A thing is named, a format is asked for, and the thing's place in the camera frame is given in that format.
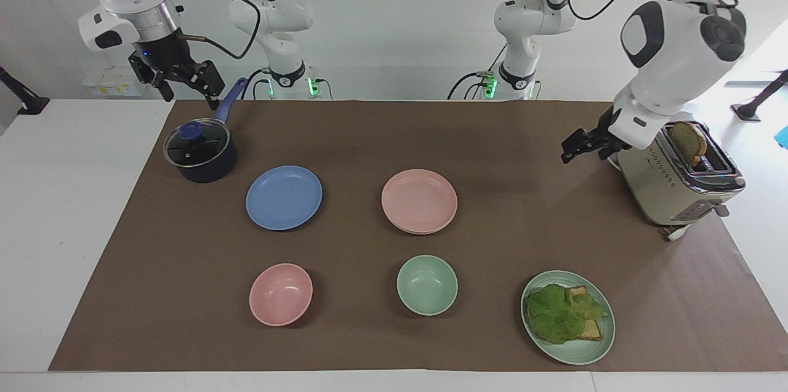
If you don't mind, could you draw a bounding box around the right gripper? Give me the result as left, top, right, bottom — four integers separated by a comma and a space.
127, 32, 227, 112

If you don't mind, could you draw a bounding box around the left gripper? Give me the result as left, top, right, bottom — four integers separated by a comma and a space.
593, 105, 631, 153

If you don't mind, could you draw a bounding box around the glass lid with blue knob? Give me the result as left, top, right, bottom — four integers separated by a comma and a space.
164, 119, 231, 169

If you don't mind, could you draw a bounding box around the brown bread slice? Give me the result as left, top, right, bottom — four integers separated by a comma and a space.
669, 121, 708, 167

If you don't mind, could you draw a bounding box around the silver toaster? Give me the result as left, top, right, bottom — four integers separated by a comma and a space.
608, 121, 747, 242

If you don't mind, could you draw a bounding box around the dark blue saucepan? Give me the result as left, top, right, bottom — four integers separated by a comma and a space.
163, 78, 249, 184

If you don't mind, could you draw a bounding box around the black stand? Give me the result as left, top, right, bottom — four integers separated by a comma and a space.
0, 66, 50, 116
730, 70, 788, 122

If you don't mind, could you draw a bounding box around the blue plate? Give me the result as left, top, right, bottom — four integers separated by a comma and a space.
246, 165, 323, 231

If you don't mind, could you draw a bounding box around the green lettuce leaf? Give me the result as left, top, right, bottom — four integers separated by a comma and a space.
526, 284, 611, 345

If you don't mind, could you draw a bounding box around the pink plate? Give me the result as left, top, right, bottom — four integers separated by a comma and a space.
381, 169, 458, 233

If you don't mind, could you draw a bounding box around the beige plate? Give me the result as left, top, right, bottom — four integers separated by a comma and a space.
384, 212, 457, 236

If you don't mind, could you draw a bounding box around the green plate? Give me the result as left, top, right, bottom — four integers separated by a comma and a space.
521, 270, 616, 366

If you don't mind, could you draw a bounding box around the green bowl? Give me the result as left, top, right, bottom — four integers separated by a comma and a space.
396, 255, 459, 317

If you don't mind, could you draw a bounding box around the pink bowl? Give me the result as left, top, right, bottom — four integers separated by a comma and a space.
249, 263, 313, 327

